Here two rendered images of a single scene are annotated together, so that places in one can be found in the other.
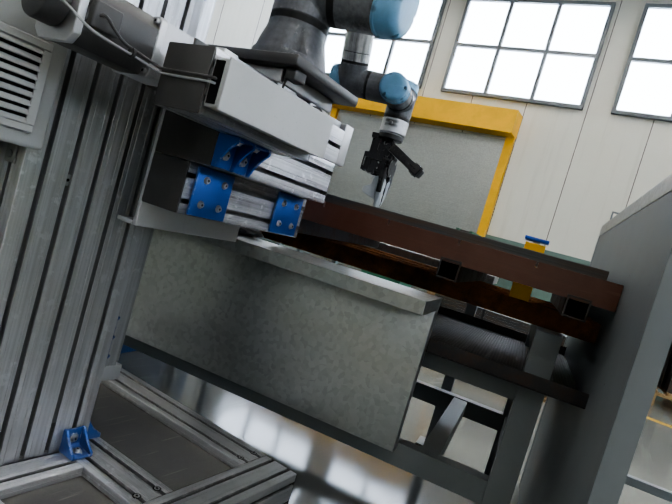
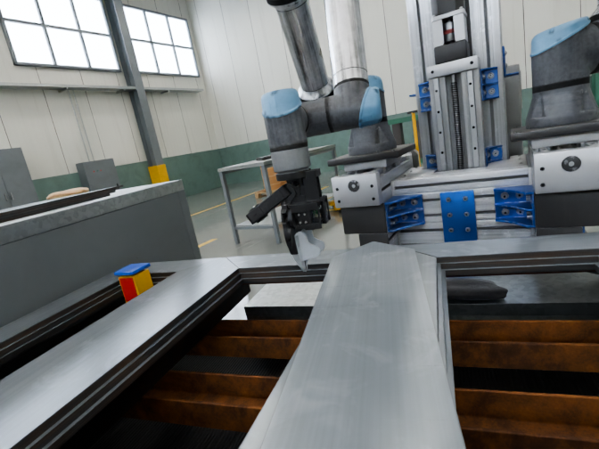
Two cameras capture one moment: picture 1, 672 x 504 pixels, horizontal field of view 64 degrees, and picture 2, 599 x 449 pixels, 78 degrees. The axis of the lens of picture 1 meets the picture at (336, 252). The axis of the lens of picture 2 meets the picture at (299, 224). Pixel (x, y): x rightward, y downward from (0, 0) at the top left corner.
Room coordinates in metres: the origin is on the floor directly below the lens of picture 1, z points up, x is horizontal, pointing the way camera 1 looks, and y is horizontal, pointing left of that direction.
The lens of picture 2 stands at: (2.28, -0.04, 1.12)
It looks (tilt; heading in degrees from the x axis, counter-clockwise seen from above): 13 degrees down; 182
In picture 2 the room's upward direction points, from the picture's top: 11 degrees counter-clockwise
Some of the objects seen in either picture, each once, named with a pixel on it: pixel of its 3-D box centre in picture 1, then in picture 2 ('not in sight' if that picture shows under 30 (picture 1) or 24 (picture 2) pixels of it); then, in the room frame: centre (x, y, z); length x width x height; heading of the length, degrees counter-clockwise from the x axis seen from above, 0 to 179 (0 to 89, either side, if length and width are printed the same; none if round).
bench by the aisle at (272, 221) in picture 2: not in sight; (289, 188); (-2.80, -0.24, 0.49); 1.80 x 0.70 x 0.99; 148
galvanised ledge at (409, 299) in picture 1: (196, 227); (488, 290); (1.41, 0.37, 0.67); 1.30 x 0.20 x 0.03; 70
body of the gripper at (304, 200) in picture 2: (382, 156); (301, 200); (1.54, -0.05, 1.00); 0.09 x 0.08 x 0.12; 70
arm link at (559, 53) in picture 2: not in sight; (562, 53); (1.32, 0.63, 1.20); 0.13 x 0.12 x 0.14; 86
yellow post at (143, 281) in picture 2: (524, 279); (143, 308); (1.41, -0.49, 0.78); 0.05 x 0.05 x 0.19; 70
